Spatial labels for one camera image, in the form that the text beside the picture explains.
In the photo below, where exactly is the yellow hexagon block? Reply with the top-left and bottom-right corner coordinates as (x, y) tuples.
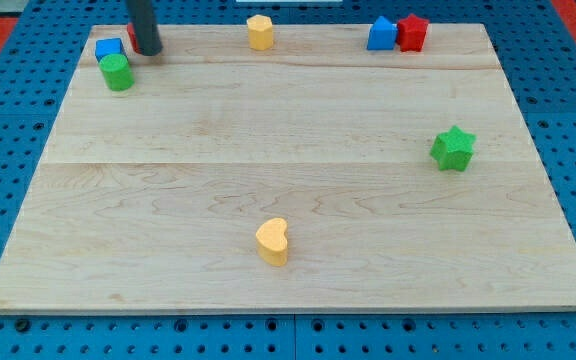
(246, 14), (274, 51)

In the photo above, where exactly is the green star block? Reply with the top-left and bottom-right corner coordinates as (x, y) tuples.
(430, 125), (477, 172)

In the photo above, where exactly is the blue pentagon block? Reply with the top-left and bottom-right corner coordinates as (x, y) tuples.
(366, 16), (398, 51)

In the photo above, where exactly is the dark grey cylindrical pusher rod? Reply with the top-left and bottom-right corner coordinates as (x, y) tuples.
(125, 0), (163, 56)

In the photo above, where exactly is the red circle block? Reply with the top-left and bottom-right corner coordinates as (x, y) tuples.
(126, 22), (141, 54)

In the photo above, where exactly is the red star block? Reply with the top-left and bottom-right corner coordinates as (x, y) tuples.
(396, 14), (430, 52)

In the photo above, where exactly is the blue cube block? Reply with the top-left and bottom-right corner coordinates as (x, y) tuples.
(95, 38), (125, 62)

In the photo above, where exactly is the green cylinder block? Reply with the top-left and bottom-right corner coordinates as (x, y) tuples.
(99, 53), (134, 91)

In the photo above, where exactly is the light wooden board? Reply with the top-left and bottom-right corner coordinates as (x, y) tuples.
(0, 23), (576, 315)

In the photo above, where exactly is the yellow heart block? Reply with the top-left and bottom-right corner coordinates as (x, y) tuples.
(255, 218), (288, 267)

